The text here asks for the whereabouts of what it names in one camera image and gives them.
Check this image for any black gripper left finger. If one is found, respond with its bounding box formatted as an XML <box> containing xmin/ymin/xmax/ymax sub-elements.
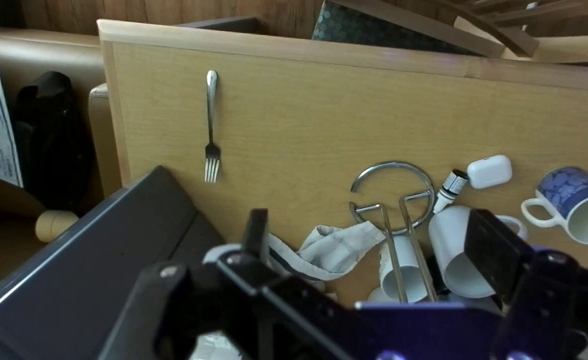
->
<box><xmin>100</xmin><ymin>208</ymin><xmax>357</xmax><ymax>360</ymax></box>

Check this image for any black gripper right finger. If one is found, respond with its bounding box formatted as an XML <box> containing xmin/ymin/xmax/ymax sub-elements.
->
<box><xmin>463</xmin><ymin>208</ymin><xmax>588</xmax><ymax>360</ymax></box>

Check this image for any white pen with black band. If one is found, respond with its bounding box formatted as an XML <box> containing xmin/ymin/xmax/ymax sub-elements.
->
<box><xmin>431</xmin><ymin>167</ymin><xmax>471</xmax><ymax>215</ymax></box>

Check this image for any white ceramic mug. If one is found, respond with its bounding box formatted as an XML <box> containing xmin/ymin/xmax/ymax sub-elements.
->
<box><xmin>427</xmin><ymin>203</ymin><xmax>530</xmax><ymax>302</ymax></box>

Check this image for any blue mug with white interior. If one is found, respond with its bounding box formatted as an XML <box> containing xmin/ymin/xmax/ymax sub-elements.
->
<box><xmin>518</xmin><ymin>163</ymin><xmax>588</xmax><ymax>248</ymax></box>

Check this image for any light grey cloth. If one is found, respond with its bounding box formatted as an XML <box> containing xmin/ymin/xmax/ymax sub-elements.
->
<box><xmin>265</xmin><ymin>220</ymin><xmax>387</xmax><ymax>282</ymax></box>

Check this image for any small white cup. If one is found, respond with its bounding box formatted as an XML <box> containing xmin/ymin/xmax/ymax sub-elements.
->
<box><xmin>377</xmin><ymin>232</ymin><xmax>437</xmax><ymax>306</ymax></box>

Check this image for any silver metal fork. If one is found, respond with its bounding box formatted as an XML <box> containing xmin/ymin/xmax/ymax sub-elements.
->
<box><xmin>201</xmin><ymin>68</ymin><xmax>223</xmax><ymax>186</ymax></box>

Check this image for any light wooden cylinder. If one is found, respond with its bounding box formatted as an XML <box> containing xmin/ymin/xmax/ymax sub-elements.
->
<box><xmin>34</xmin><ymin>208</ymin><xmax>82</xmax><ymax>246</ymax></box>

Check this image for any black bag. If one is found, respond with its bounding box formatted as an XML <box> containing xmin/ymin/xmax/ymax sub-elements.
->
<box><xmin>11</xmin><ymin>70</ymin><xmax>98</xmax><ymax>210</ymax></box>

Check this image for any wooden chair with slats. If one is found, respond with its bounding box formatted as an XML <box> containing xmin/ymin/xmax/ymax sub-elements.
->
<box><xmin>331</xmin><ymin>0</ymin><xmax>588</xmax><ymax>65</ymax></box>

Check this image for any dark green cushion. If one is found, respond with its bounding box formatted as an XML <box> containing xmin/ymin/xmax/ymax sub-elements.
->
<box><xmin>309</xmin><ymin>0</ymin><xmax>486</xmax><ymax>57</ymax></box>

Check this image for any beige sofa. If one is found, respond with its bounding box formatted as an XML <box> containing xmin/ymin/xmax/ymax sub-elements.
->
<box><xmin>0</xmin><ymin>28</ymin><xmax>123</xmax><ymax>232</ymax></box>

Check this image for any wire metal banana stand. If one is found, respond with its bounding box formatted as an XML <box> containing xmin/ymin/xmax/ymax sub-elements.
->
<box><xmin>347</xmin><ymin>157</ymin><xmax>441</xmax><ymax>306</ymax></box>

